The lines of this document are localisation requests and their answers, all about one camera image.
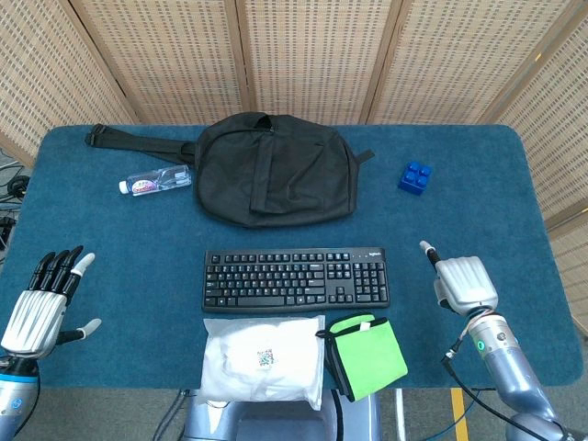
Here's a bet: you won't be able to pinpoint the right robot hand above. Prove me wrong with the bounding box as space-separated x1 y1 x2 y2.
419 240 500 316

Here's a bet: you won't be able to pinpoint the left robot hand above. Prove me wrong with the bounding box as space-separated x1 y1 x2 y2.
0 244 103 359

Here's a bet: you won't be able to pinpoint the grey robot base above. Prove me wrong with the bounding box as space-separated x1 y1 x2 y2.
182 388 383 441

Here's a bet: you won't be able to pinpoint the black keyboard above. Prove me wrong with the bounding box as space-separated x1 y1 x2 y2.
201 247 391 315

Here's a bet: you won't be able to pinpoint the blue table mat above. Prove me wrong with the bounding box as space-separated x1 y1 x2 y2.
0 122 584 391

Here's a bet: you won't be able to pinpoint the blue toy building brick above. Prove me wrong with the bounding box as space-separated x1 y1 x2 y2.
397 161 434 198

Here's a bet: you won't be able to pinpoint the green and black pouch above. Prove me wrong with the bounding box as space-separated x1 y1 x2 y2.
315 312 410 403

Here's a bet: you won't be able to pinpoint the clear plastic water bottle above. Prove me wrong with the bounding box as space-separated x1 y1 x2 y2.
118 164 193 197

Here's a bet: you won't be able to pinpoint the white plastic packaged cloth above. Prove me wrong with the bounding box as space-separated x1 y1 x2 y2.
198 314 327 412

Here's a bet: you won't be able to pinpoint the black sling bag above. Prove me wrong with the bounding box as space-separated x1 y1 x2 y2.
85 112 376 229

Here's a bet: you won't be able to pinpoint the woven bamboo folding screen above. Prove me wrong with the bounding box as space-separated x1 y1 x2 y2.
0 0 588 344

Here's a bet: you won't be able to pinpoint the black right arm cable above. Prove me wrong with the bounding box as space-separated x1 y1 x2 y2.
440 334 548 441

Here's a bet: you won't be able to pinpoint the black floor cables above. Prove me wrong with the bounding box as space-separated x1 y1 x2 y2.
0 155 33 252

